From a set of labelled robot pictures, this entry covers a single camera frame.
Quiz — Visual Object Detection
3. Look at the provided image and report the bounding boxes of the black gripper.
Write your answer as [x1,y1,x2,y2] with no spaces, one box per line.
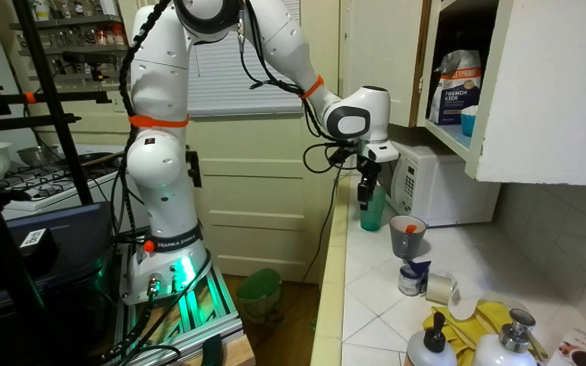
[355,158,384,210]

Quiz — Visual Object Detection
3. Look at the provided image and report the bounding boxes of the blue-green translucent plastic cup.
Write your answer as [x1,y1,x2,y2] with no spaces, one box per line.
[357,181,390,233]

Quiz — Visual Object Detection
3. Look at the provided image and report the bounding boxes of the grey ceramic mug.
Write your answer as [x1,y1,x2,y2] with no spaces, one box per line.
[388,214,428,260]

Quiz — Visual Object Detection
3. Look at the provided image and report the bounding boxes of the small blue white mug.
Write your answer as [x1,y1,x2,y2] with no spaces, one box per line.
[396,259,432,300]

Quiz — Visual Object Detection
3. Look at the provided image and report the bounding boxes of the white microwave oven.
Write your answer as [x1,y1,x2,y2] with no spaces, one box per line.
[380,140,503,229]

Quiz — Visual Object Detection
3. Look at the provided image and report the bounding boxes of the green bucket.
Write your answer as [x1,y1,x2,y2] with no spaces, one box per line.
[236,266,285,325]

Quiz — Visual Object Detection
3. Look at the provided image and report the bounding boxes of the orange label pump bottle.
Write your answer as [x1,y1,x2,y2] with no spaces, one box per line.
[403,312,459,366]

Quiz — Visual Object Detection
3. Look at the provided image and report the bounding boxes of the black door lock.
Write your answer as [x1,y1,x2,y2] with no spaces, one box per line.
[185,148,206,189]

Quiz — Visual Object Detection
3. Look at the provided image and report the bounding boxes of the white window blind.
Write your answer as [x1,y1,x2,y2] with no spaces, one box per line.
[185,0,305,120]

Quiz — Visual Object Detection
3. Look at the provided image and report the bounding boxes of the white pump soap bottle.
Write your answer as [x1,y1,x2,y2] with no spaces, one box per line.
[474,308,539,366]

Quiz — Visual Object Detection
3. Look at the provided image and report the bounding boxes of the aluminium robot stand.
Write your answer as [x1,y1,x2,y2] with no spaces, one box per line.
[102,260,257,366]

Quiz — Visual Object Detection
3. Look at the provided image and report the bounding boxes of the white printed packet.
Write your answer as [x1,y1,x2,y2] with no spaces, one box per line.
[545,325,586,366]

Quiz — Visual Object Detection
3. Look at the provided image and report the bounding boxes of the dark blue equipment case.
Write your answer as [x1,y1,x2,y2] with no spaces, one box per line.
[0,202,116,322]

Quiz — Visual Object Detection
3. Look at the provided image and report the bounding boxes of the kitchen stove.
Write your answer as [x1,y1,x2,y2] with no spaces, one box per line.
[0,148,132,222]

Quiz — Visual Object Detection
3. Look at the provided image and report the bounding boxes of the grey metal pot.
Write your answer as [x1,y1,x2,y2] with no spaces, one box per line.
[13,142,48,168]

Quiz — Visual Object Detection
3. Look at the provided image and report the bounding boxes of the black power cable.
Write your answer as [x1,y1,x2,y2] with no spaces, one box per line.
[298,168,346,285]

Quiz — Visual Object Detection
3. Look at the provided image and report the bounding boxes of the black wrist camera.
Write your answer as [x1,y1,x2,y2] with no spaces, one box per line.
[325,142,366,168]

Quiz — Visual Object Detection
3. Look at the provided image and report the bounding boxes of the cream wall cabinet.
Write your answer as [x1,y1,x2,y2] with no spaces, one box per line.
[337,0,514,164]

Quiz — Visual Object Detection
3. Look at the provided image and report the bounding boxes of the black braided cable conduit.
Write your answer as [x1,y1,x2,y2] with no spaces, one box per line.
[116,0,175,120]

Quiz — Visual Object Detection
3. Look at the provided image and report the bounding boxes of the black metal camera stand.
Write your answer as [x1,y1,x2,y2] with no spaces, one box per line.
[0,0,116,366]

